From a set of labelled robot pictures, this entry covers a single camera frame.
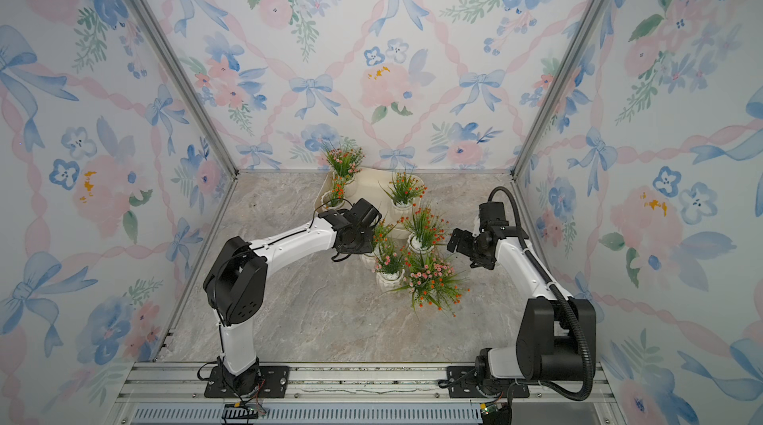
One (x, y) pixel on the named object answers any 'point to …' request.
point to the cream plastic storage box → (370, 185)
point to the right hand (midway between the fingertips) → (463, 236)
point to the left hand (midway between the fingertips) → (368, 244)
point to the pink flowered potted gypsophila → (344, 163)
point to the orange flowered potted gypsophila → (334, 199)
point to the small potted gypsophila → (388, 267)
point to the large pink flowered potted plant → (433, 281)
